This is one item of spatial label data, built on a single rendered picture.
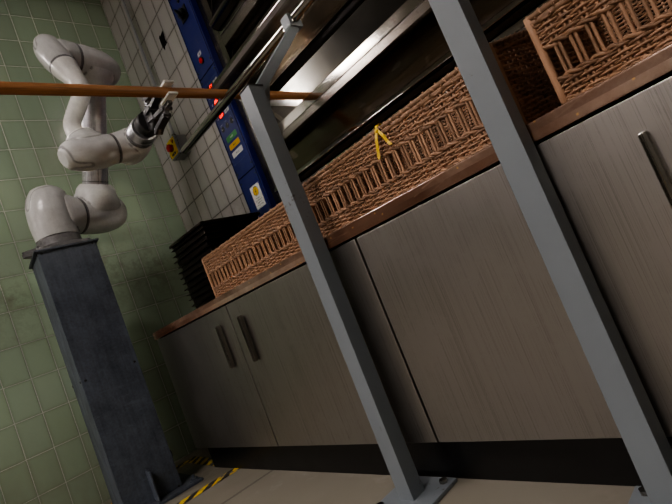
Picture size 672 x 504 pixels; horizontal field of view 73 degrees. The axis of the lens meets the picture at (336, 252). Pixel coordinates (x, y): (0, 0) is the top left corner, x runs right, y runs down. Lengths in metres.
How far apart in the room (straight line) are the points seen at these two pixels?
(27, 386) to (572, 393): 2.07
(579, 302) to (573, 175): 0.18
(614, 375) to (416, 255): 0.37
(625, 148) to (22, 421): 2.24
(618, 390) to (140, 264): 2.24
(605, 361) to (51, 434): 2.11
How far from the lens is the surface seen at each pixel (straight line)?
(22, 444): 2.36
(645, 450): 0.77
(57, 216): 2.05
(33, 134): 2.75
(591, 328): 0.72
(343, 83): 1.69
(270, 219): 1.27
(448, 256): 0.84
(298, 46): 1.89
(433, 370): 0.94
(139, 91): 1.48
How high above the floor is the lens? 0.45
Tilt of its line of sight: 5 degrees up
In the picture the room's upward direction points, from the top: 22 degrees counter-clockwise
